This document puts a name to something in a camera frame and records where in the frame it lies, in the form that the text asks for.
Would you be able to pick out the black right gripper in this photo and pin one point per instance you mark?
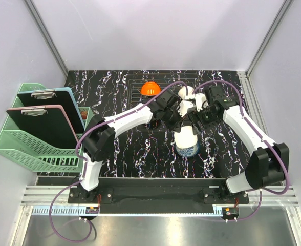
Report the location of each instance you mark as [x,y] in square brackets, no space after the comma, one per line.
[197,115]

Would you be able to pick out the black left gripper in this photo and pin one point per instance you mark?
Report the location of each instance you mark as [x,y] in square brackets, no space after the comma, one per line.
[177,124]

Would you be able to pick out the white bowl dark blue outside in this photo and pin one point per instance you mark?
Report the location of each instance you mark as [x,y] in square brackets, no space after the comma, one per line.
[186,142]

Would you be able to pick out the orange bowl white inside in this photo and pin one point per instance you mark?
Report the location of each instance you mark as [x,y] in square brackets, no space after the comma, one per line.
[150,88]

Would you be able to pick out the red patterned bowl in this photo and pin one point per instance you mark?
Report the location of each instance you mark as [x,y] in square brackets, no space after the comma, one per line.
[84,114]

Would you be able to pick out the yellow floral scalloped bowl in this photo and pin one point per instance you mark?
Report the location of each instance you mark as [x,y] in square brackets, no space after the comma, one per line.
[185,92]

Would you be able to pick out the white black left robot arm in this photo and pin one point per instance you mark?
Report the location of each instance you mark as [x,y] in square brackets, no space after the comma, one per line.
[98,138]

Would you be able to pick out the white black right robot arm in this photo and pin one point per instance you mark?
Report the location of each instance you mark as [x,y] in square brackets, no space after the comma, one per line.
[268,163]

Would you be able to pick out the black marble pattern mat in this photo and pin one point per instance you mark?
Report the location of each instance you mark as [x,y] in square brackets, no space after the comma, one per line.
[148,151]

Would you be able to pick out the blue edged black clipboard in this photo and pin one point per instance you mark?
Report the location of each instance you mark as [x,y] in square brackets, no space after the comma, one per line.
[58,96]

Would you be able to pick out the pink edged black clipboard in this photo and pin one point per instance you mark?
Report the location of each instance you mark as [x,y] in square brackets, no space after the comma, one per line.
[48,123]

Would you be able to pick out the green plastic file basket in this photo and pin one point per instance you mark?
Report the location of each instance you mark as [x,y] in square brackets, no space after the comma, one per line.
[32,153]

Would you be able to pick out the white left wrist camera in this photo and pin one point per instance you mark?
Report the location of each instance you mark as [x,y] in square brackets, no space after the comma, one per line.
[185,107]

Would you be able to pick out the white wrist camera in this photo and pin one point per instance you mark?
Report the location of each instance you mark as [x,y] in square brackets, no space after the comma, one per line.
[185,107]
[201,101]

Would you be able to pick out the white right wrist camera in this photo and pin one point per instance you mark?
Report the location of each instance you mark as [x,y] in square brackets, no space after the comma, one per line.
[201,101]

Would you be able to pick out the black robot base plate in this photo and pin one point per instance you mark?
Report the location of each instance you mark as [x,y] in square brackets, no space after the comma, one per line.
[155,193]

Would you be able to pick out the aluminium frame rail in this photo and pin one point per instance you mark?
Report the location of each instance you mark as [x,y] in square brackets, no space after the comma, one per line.
[46,200]

